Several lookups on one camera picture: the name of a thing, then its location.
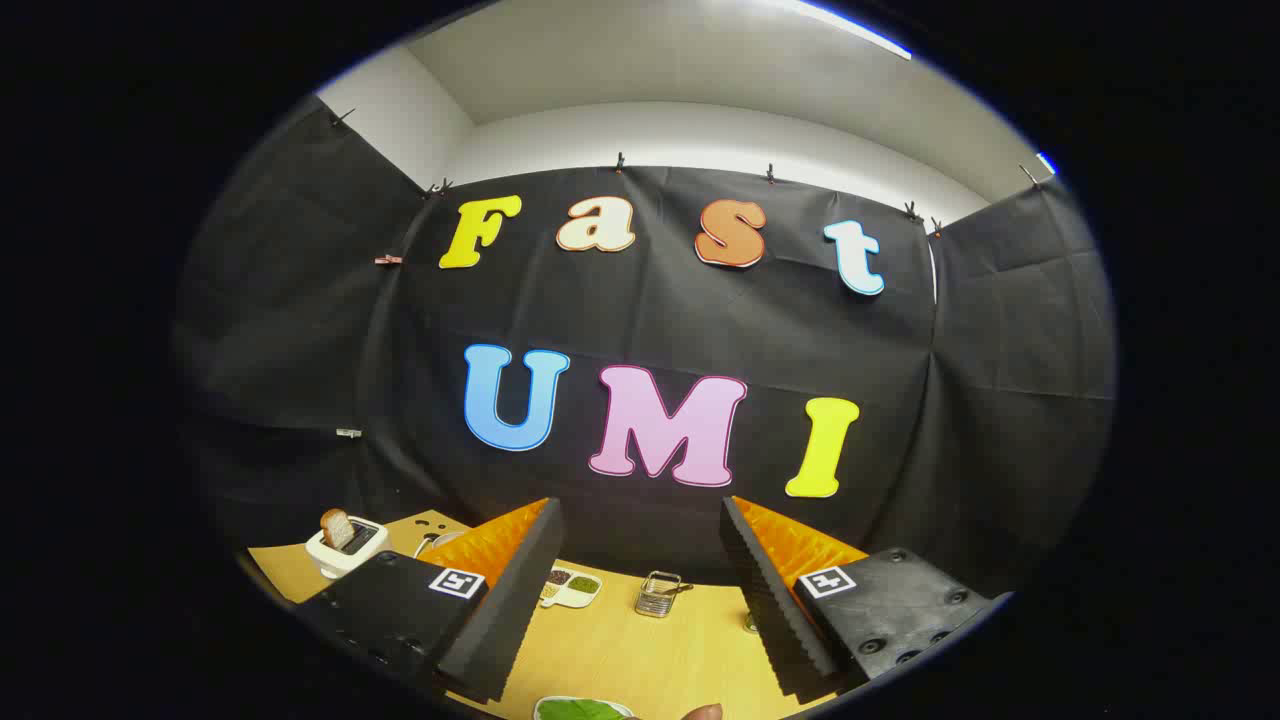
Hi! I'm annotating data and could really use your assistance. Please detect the black backdrop cloth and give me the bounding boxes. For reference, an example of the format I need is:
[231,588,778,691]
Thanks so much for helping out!
[172,95,1118,601]

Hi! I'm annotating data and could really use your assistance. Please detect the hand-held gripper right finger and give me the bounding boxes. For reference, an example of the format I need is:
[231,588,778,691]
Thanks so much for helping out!
[722,496,1013,703]

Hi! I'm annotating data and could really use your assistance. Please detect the white oval plate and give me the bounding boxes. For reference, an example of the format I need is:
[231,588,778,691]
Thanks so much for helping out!
[533,696,637,720]

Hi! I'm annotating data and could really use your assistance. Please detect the divided white bean dish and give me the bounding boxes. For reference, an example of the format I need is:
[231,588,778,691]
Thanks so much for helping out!
[540,566,603,610]

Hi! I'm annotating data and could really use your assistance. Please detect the white toaster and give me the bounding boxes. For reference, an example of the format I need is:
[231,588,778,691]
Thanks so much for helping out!
[305,515,389,580]

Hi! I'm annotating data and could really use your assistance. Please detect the metal wire basket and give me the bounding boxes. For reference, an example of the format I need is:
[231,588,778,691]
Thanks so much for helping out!
[634,570,693,619]

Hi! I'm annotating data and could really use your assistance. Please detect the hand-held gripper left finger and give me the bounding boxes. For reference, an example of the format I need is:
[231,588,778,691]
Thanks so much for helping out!
[293,497,564,704]

